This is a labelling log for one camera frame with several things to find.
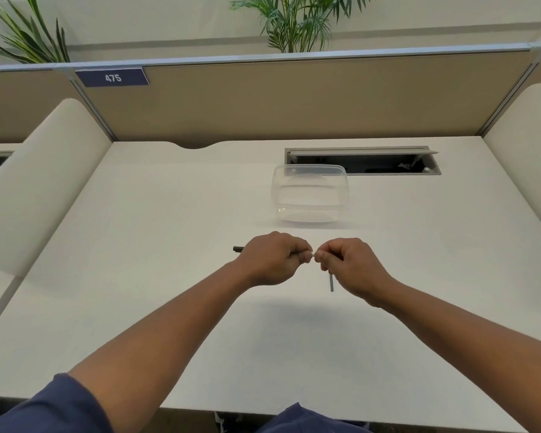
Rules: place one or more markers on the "person's right hand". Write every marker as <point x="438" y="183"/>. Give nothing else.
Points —
<point x="358" y="270"/>

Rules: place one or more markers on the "person's left hand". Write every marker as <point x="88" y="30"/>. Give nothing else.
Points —
<point x="272" y="259"/>

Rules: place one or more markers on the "thin black pen refill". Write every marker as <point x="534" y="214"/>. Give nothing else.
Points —
<point x="331" y="284"/>

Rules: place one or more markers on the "white pen with black cap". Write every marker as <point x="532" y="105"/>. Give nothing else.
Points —
<point x="238" y="249"/>

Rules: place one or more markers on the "clear plastic container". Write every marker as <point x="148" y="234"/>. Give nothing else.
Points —
<point x="311" y="193"/>

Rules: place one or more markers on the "person's left forearm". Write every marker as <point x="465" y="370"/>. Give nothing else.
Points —
<point x="162" y="347"/>

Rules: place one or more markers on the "person's right forearm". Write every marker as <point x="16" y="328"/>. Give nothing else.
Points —
<point x="469" y="338"/>

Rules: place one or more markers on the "person's blue shirt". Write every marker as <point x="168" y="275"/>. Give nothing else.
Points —
<point x="49" y="410"/>

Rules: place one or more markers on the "tan desk partition panel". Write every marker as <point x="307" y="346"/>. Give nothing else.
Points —
<point x="297" y="99"/>

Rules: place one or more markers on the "cream side divider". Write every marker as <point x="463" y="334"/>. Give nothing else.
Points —
<point x="45" y="184"/>
<point x="527" y="148"/>

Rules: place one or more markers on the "green potted plant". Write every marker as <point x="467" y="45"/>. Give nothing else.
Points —
<point x="31" y="40"/>
<point x="297" y="22"/>

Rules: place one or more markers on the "blue number sign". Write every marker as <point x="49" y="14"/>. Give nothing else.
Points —
<point x="112" y="78"/>

